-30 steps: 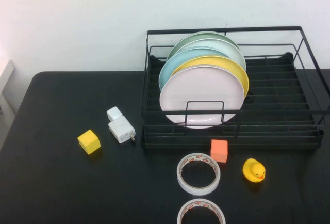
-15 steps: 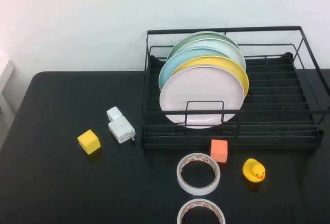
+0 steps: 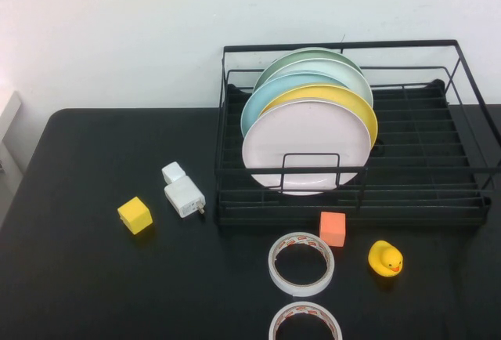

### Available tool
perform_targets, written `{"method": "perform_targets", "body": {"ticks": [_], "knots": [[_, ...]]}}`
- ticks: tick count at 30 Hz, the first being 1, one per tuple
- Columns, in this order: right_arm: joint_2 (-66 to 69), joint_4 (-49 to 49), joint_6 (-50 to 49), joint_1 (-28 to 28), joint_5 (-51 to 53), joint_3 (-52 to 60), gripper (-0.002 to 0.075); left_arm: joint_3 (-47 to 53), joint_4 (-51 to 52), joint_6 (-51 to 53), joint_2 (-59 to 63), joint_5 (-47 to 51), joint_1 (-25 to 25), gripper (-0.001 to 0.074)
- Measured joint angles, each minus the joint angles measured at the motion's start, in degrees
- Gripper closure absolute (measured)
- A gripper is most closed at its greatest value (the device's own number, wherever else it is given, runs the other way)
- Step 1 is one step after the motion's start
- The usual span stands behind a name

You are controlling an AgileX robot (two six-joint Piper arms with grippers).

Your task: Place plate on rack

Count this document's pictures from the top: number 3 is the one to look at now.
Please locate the yellow foam cube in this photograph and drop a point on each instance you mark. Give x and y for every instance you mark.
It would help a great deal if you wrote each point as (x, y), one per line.
(135, 214)

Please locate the yellow round plate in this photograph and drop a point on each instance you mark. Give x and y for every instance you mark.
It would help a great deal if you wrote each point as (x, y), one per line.
(364, 113)

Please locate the white double-sided tape roll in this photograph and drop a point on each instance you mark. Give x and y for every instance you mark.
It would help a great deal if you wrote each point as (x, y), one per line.
(301, 288)
(305, 306)

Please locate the small white charger cube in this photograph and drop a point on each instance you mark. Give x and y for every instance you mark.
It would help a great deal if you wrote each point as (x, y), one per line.
(173, 172)

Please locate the white charger with prongs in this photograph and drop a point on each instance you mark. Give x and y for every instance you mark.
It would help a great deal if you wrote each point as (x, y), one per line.
(184, 197)

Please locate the orange foam cube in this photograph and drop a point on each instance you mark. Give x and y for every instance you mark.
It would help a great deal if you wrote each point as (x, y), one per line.
(332, 230)

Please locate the pink round plate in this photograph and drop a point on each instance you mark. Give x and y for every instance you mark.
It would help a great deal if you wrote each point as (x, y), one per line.
(297, 136)

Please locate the yellow rubber duck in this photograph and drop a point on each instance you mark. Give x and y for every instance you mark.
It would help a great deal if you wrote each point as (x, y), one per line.
(385, 259)

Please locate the white round plate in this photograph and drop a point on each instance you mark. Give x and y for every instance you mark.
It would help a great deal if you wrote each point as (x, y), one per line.
(344, 73)

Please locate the green round plate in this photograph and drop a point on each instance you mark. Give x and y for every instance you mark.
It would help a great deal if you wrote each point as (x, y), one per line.
(313, 53)

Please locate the light blue round plate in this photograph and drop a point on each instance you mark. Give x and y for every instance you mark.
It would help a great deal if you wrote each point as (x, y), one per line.
(254, 109)

